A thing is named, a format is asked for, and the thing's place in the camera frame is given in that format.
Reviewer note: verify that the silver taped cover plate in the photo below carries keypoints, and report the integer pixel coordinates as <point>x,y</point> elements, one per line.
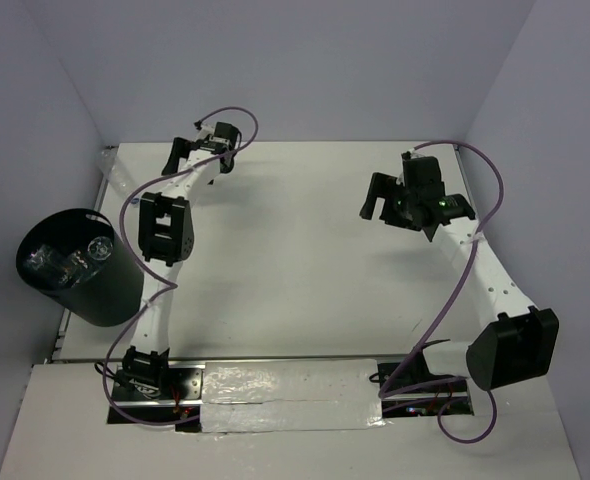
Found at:
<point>296,395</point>

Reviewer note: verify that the clear bottle blue cap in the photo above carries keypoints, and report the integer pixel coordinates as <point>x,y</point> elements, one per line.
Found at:
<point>100,249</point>

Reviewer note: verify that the clear bottle white cap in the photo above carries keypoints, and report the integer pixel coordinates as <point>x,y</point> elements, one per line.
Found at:
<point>48,264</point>

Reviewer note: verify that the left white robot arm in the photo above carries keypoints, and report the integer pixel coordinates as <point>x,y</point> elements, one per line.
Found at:
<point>156,226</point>

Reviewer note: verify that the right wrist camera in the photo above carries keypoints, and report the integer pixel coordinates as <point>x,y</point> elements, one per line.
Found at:
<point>422,172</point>

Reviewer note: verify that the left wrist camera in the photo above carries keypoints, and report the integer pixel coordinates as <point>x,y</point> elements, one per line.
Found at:
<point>218,137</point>

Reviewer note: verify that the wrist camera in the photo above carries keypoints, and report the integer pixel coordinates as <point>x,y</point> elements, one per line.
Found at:
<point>422,172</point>
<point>218,137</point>

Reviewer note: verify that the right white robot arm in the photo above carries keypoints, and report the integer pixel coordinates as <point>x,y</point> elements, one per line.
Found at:
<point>517,339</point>

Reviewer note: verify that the metal base rail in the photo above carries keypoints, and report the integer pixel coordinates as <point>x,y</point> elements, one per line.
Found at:
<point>183,397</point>

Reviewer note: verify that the black cylindrical bin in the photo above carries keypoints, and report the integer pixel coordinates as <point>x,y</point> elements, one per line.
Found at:
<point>112,294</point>

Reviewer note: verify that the clear bottle blue label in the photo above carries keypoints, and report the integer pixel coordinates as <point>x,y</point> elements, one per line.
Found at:
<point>76,268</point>

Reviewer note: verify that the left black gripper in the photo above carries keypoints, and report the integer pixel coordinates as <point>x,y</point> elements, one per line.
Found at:
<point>181,149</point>

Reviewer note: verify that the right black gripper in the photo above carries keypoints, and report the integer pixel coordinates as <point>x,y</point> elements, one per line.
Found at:
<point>385,186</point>

